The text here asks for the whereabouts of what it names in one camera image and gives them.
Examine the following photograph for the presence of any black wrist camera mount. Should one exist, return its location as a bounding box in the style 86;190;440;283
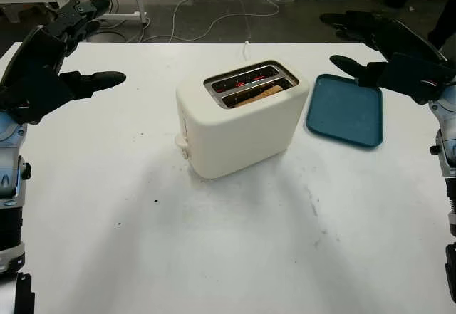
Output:
0;65;76;126
380;51;456;105

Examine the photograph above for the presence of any browned toast slice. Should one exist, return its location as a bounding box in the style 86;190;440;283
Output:
233;85;286;108

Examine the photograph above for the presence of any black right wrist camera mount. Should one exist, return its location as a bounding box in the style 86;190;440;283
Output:
380;51;456;105

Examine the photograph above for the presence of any white floor cable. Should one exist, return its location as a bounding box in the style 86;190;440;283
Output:
140;0;296;43

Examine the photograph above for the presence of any person in black trousers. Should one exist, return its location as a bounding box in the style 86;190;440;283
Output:
427;0;456;51

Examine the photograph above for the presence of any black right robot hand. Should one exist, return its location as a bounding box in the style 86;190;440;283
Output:
319;10;451;88

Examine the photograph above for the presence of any cream white toaster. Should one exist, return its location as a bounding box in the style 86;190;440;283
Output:
175;59;311;179

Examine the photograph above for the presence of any blue plastic tray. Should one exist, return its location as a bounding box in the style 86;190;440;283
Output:
305;73;385;148

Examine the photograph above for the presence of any cream toaster lever knob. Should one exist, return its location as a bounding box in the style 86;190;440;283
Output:
173;132;192;160

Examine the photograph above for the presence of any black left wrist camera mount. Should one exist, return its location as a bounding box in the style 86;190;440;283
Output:
0;65;76;126

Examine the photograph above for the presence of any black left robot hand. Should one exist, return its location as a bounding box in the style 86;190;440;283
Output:
0;0;128;99

